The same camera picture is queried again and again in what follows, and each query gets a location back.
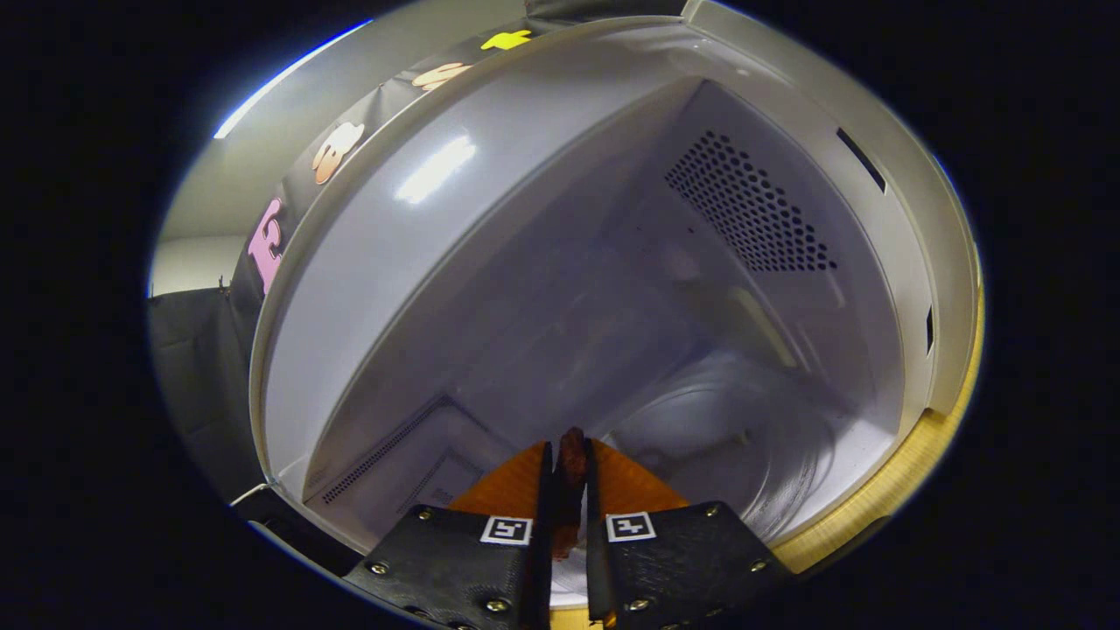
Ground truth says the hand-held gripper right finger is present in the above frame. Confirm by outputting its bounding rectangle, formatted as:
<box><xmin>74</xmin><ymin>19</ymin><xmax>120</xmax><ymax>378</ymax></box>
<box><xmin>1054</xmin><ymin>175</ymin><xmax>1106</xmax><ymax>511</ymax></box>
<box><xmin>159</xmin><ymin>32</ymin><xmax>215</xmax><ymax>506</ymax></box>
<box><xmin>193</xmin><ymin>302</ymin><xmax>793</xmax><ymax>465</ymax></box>
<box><xmin>584</xmin><ymin>437</ymin><xmax>793</xmax><ymax>630</ymax></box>

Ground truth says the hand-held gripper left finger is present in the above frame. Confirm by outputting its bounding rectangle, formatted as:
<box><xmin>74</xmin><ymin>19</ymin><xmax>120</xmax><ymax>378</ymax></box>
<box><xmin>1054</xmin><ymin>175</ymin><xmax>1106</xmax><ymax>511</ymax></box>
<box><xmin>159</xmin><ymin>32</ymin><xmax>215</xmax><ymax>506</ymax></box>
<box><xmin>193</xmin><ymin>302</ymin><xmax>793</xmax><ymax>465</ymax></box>
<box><xmin>343</xmin><ymin>440</ymin><xmax>554</xmax><ymax>630</ymax></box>

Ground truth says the brown fried meat piece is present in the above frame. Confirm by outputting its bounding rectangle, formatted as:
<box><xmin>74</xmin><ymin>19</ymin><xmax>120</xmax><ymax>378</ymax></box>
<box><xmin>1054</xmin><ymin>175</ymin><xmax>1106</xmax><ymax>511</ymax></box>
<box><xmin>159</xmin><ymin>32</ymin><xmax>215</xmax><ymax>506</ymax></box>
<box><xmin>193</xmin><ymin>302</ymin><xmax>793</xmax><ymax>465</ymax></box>
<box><xmin>553</xmin><ymin>427</ymin><xmax>589</xmax><ymax>561</ymax></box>

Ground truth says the white toaster oven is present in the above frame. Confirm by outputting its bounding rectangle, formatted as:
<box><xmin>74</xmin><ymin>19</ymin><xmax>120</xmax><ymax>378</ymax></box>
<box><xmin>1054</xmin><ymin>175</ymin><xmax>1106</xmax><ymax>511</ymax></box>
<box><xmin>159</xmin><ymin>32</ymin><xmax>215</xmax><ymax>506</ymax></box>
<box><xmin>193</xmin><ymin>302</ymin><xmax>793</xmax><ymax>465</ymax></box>
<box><xmin>229</xmin><ymin>0</ymin><xmax>981</xmax><ymax>613</ymax></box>

